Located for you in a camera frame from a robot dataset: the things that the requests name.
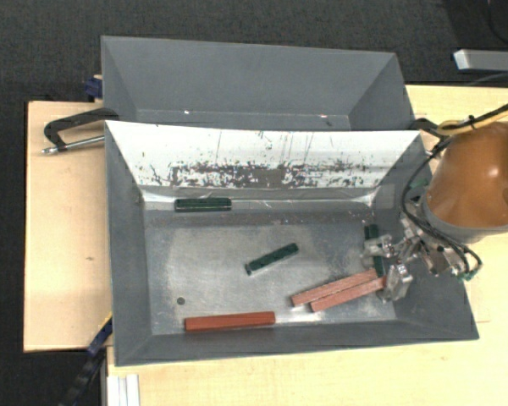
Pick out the grey metal bin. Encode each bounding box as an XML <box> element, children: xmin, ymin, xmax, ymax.
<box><xmin>100</xmin><ymin>35</ymin><xmax>480</xmax><ymax>367</ymax></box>

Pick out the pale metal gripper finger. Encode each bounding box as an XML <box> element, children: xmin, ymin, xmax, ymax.
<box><xmin>378</xmin><ymin>263</ymin><xmax>415</xmax><ymax>304</ymax></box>
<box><xmin>360</xmin><ymin>233</ymin><xmax>395</xmax><ymax>270</ymax></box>

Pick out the pale wood flat board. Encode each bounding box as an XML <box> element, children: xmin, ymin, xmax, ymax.
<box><xmin>23</xmin><ymin>100</ymin><xmax>113</xmax><ymax>353</ymax></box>

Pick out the red-brown flat block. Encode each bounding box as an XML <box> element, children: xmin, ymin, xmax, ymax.
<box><xmin>309</xmin><ymin>276</ymin><xmax>389</xmax><ymax>314</ymax></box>
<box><xmin>184</xmin><ymin>310</ymin><xmax>277</xmax><ymax>333</ymax></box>
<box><xmin>290</xmin><ymin>267</ymin><xmax>380</xmax><ymax>308</ymax></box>

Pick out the dark green flat block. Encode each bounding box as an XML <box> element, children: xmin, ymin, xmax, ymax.
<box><xmin>244</xmin><ymin>242</ymin><xmax>301</xmax><ymax>277</ymax></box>
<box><xmin>363</xmin><ymin>223</ymin><xmax>387</xmax><ymax>279</ymax></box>
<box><xmin>174</xmin><ymin>196</ymin><xmax>234</xmax><ymax>214</ymax></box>

